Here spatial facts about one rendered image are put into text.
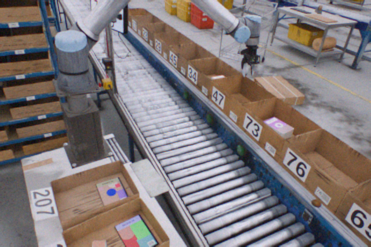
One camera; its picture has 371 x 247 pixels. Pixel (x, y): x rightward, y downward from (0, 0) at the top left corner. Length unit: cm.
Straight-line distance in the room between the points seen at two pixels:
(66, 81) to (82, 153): 47
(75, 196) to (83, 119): 42
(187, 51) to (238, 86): 78
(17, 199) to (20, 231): 35
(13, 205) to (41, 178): 103
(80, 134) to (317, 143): 139
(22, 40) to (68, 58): 105
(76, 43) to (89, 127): 49
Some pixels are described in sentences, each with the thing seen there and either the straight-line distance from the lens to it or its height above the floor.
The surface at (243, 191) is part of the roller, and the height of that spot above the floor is 74.
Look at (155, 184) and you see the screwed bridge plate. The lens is 163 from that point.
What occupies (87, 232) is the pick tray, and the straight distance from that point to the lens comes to 145.
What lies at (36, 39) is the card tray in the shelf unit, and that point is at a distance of 254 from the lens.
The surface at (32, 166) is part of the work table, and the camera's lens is 191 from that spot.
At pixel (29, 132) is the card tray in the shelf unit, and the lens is 290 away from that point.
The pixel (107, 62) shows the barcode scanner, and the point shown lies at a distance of 229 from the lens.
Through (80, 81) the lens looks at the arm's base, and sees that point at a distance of 157.
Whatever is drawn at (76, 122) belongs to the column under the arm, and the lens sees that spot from 168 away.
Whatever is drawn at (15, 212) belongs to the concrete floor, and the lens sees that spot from 274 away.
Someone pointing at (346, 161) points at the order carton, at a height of 96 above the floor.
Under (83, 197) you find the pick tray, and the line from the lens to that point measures 161.
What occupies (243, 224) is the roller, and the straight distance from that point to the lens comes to 152.
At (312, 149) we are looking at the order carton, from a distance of 186.
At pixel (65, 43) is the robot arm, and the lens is 152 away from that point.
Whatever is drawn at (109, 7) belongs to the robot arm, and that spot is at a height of 160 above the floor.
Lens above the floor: 193
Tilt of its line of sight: 35 degrees down
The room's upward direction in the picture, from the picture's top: 4 degrees clockwise
